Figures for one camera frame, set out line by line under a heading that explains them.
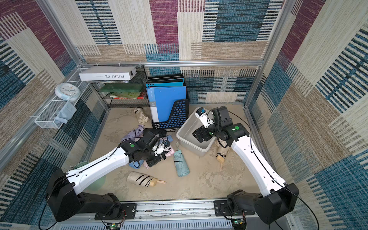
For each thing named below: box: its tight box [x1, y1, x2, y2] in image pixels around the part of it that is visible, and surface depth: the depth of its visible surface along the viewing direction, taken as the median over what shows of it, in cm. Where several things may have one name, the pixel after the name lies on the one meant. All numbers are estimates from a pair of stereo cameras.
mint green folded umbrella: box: [173, 149, 190, 178], surface depth 88 cm
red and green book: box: [110, 92, 145, 100], surface depth 101 cm
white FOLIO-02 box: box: [79, 66, 138, 81], surface depth 81 cm
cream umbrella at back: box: [134, 106, 150, 125], surface depth 110 cm
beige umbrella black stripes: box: [126, 171, 167, 187], surface depth 82 cm
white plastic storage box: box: [176, 108, 217, 157], surface depth 85 cm
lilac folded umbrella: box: [120, 124, 146, 143], surface depth 103 cm
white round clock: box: [54, 82, 81, 102], surface depth 76 cm
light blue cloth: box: [54, 101, 78, 125], surface depth 70 cm
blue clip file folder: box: [146, 85, 187, 123], surface depth 93 cm
